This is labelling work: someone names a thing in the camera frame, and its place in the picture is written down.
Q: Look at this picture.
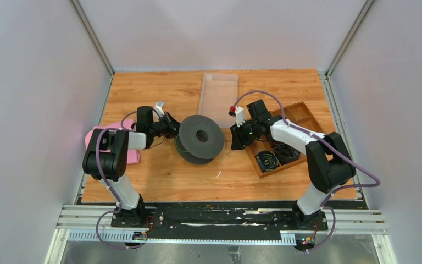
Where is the pink cloth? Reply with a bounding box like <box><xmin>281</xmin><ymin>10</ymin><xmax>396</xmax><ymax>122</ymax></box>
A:
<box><xmin>85</xmin><ymin>118</ymin><xmax>141</xmax><ymax>164</ymax></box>

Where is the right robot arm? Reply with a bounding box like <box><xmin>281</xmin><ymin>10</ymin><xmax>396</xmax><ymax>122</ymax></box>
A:
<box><xmin>229</xmin><ymin>100</ymin><xmax>356</xmax><ymax>229</ymax></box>

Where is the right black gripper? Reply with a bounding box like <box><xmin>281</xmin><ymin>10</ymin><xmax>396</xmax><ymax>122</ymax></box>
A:
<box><xmin>230</xmin><ymin>119</ymin><xmax>259</xmax><ymax>151</ymax></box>

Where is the wooden compartment tray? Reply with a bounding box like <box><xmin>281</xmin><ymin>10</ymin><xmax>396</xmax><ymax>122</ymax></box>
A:
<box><xmin>245</xmin><ymin>101</ymin><xmax>324</xmax><ymax>178</ymax></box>

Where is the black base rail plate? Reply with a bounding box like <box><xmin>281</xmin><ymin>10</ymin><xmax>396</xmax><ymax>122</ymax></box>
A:
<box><xmin>110</xmin><ymin>201</ymin><xmax>328</xmax><ymax>241</ymax></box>

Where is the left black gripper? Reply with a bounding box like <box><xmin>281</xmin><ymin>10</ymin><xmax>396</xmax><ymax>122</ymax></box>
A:
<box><xmin>150</xmin><ymin>112</ymin><xmax>190</xmax><ymax>140</ymax></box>

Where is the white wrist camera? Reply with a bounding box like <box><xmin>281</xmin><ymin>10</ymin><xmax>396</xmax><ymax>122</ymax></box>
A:
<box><xmin>229</xmin><ymin>105</ymin><xmax>247</xmax><ymax>127</ymax></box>
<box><xmin>154</xmin><ymin>101</ymin><xmax>164</xmax><ymax>116</ymax></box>

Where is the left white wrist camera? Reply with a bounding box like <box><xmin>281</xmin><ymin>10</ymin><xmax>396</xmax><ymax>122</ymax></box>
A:
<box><xmin>154</xmin><ymin>101</ymin><xmax>164</xmax><ymax>116</ymax></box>

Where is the dark grey perforated spool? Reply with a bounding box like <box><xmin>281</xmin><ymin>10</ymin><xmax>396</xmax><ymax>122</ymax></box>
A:
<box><xmin>174</xmin><ymin>115</ymin><xmax>225</xmax><ymax>165</ymax></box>

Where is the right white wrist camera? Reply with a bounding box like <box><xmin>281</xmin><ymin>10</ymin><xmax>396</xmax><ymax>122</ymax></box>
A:
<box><xmin>229</xmin><ymin>105</ymin><xmax>247</xmax><ymax>127</ymax></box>

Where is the translucent plastic tray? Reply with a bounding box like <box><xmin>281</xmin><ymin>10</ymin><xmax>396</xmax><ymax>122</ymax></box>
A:
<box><xmin>197</xmin><ymin>73</ymin><xmax>238</xmax><ymax>129</ymax></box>

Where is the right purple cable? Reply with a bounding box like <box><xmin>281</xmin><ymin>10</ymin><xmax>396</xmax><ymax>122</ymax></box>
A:
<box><xmin>232</xmin><ymin>90</ymin><xmax>381</xmax><ymax>252</ymax></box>

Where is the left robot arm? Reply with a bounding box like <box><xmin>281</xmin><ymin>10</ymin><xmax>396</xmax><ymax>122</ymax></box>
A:
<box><xmin>82</xmin><ymin>101</ymin><xmax>180</xmax><ymax>227</ymax></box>

